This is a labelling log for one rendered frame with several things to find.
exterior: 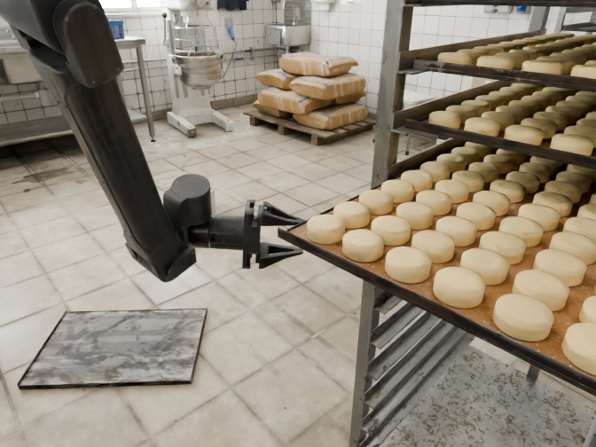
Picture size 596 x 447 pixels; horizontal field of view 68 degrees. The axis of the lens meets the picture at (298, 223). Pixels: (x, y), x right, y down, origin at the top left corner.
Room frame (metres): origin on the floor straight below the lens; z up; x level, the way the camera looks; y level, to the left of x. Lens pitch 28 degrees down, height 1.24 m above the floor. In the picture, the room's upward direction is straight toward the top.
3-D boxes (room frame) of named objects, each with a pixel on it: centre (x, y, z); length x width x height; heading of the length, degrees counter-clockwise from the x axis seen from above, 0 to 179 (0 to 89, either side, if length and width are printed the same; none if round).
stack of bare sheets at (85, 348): (1.30, 0.69, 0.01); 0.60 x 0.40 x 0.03; 92
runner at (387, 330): (0.91, -0.38, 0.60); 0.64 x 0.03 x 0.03; 136
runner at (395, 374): (0.91, -0.38, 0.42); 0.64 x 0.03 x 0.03; 136
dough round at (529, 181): (0.66, -0.36, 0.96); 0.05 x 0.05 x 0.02
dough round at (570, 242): (0.45, -0.33, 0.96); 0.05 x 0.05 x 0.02
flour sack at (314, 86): (4.24, -0.30, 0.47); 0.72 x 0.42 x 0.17; 136
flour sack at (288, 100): (4.32, 0.04, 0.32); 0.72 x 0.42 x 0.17; 45
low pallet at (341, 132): (4.46, -0.13, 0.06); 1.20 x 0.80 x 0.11; 43
